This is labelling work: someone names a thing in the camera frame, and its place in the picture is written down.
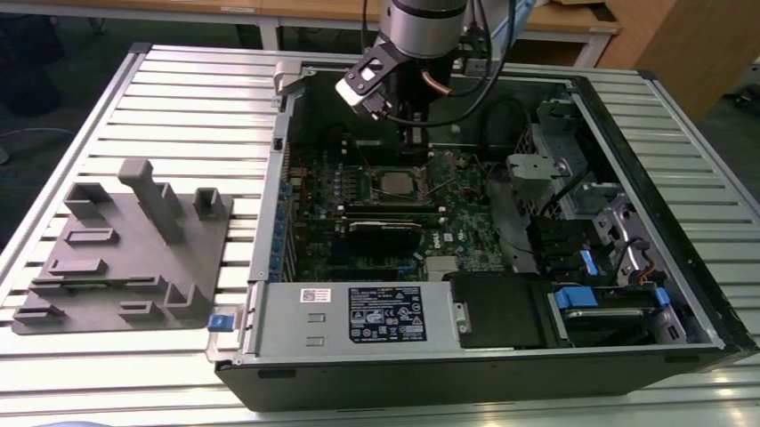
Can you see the silver CPU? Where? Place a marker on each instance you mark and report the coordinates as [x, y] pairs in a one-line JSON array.
[[398, 182]]

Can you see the CPU socket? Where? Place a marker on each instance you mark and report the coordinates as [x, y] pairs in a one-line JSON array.
[[375, 201]]

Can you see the grey case latch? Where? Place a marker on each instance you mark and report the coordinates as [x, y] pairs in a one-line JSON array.
[[287, 73]]

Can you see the perforated metal drive cage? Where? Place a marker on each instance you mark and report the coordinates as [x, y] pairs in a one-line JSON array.
[[554, 133]]

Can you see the green motherboard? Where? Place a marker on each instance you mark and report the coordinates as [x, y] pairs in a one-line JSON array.
[[469, 213]]

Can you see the grey plastic strip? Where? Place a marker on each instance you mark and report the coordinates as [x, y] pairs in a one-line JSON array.
[[507, 222]]

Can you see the black graphics card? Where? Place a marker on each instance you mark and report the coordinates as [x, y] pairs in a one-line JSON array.
[[386, 242]]

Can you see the silver chipset heat sink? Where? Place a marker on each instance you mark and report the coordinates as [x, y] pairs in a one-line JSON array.
[[442, 264]]

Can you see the black connector block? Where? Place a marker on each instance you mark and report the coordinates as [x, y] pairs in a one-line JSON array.
[[558, 244]]

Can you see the wooden cabinet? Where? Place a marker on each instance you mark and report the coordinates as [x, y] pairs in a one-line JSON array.
[[682, 44]]

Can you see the blue plastic tab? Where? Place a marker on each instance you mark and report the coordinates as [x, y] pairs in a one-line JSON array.
[[586, 262]]

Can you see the hard disk in blue carrier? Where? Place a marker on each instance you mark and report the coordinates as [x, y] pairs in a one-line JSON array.
[[573, 297]]

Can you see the grey parts rack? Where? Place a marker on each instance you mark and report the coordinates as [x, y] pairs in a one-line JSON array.
[[148, 249]]

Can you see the office chair base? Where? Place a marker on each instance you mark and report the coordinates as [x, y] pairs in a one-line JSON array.
[[745, 95]]

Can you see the silver power supply unit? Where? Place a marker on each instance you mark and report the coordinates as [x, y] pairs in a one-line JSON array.
[[284, 329]]

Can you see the blue case latch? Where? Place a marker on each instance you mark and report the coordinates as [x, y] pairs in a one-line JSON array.
[[220, 323]]

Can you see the black PC case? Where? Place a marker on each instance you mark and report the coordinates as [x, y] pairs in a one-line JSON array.
[[415, 382]]

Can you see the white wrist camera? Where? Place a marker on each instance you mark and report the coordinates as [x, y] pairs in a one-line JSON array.
[[365, 78]]

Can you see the silver metal bracket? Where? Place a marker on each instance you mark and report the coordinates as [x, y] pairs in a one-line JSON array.
[[534, 171]]

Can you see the wooden desk white frame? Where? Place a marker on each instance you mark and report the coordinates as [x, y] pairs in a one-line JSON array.
[[570, 22], [178, 11]]

